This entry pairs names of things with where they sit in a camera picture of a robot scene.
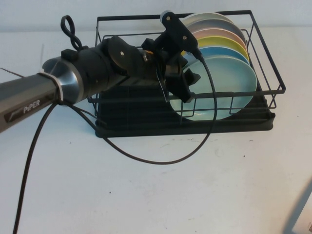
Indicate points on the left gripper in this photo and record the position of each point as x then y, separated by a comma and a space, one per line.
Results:
156, 68

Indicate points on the pale mint plate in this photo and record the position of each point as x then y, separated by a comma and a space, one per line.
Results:
226, 80

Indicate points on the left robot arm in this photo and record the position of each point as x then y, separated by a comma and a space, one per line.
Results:
24, 97

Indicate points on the blue plate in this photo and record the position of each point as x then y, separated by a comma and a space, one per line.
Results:
219, 52

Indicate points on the yellow plate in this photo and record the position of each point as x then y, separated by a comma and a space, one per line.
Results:
219, 42

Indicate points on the pink plate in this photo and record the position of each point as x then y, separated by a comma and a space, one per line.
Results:
219, 33

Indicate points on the black dish drying rack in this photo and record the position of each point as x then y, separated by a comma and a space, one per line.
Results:
146, 130

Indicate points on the grey plate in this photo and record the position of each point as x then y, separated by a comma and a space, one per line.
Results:
214, 25

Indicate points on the pale green plate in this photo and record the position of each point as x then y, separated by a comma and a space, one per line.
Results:
207, 16

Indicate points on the white zip tie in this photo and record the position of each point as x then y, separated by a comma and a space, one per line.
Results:
57, 85

